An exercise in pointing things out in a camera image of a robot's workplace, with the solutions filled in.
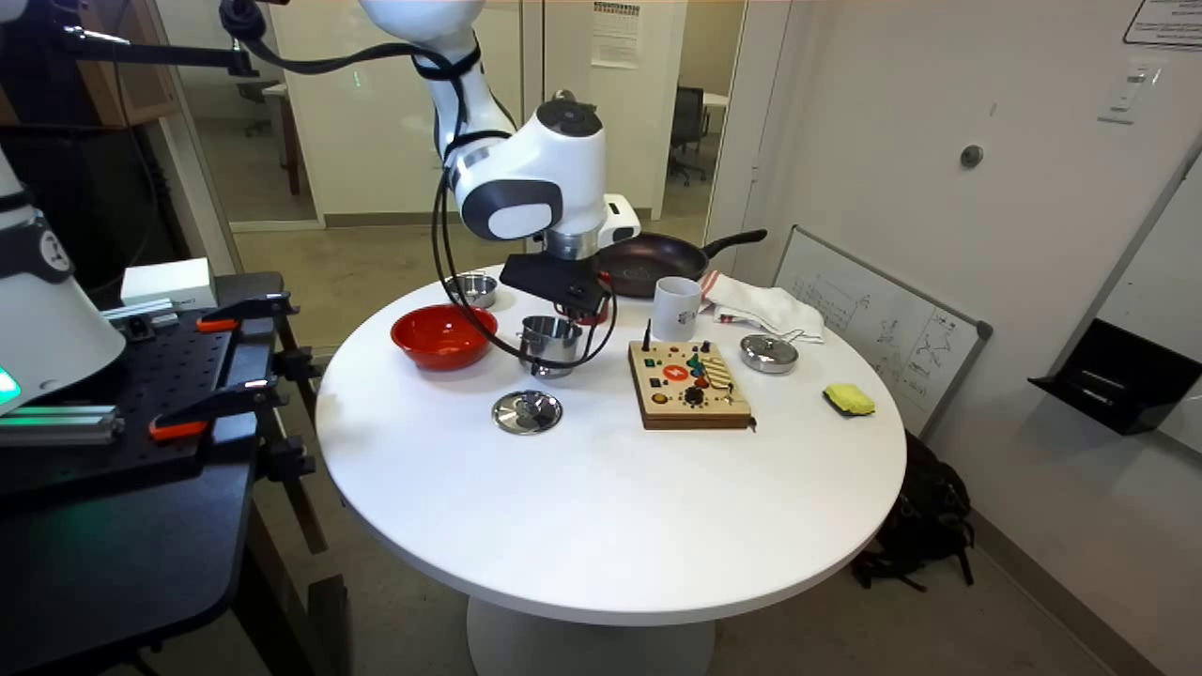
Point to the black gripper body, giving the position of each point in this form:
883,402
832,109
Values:
564,283

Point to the steel pot lid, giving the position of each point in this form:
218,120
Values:
529,412

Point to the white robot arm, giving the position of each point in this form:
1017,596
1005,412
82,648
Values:
514,181

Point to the small steel pot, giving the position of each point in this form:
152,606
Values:
550,345

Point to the empty steel pot front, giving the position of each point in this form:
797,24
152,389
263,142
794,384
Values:
477,290

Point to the black frying pan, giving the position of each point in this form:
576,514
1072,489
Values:
636,264

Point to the white ceramic mug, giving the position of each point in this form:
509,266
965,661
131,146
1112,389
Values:
674,308

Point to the red bowl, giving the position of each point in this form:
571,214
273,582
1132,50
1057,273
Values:
445,337

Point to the white cloth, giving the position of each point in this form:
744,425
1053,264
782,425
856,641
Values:
764,306

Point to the round steel tin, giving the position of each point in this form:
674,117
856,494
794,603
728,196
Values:
768,354

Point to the yellow green sponge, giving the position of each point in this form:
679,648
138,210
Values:
849,400

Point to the leaning whiteboard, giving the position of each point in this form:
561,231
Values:
918,343

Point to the black backpack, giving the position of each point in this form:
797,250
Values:
931,521

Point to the white lamp shade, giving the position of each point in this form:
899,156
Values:
52,332

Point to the black side cart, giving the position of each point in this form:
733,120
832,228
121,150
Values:
121,546

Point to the wooden switch busy board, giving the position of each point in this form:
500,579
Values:
687,384

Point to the black clamp with orange handles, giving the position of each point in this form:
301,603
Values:
223,414

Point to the black wall tray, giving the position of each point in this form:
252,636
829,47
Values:
1121,380

